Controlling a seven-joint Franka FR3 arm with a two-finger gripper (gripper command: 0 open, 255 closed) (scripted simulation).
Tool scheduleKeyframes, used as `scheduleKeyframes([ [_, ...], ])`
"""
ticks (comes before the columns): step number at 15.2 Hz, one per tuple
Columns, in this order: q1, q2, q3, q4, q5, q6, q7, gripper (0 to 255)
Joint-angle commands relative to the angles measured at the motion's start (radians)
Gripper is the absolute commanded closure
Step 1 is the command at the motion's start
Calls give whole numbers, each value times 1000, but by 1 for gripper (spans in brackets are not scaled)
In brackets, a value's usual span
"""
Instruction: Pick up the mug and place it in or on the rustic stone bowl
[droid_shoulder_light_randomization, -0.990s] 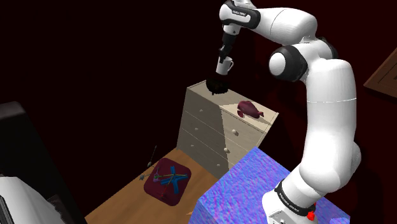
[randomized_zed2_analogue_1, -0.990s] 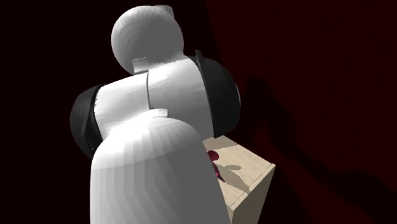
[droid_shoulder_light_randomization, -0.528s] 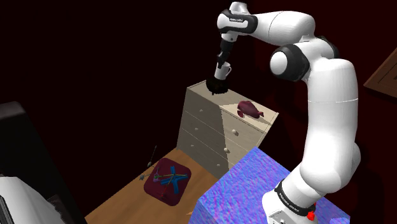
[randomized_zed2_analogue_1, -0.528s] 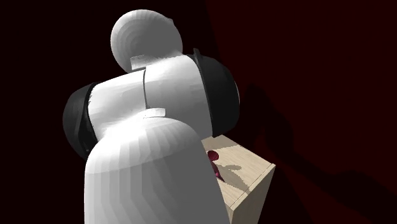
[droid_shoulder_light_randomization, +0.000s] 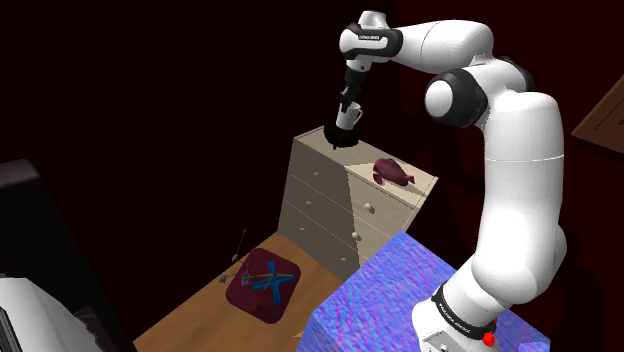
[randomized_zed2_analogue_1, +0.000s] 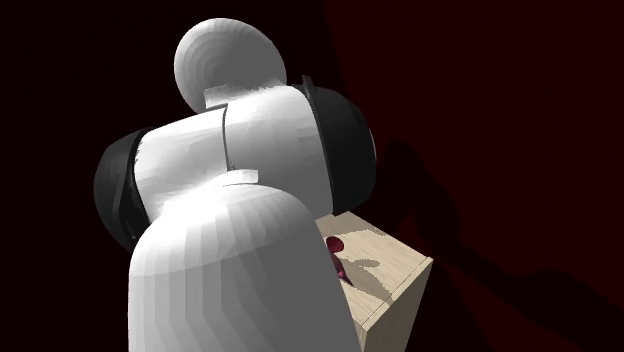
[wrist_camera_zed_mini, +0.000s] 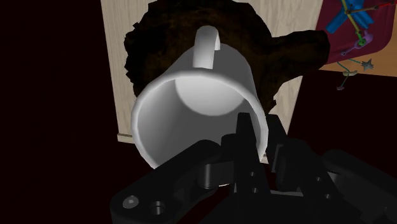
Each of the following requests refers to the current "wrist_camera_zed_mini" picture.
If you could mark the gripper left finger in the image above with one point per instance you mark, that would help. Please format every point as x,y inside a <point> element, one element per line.
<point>186,173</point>

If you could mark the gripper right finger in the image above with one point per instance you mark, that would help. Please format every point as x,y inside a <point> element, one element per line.
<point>310,173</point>

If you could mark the white mug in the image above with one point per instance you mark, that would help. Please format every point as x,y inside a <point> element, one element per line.
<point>173,124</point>

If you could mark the dark brown rough lump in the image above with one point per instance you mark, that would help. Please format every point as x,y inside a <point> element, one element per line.
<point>167,37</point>

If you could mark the colourful stick toy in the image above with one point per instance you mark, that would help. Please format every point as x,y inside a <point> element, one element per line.
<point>339,23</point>

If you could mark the maroon cushion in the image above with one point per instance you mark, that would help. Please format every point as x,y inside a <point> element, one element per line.
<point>384,28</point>

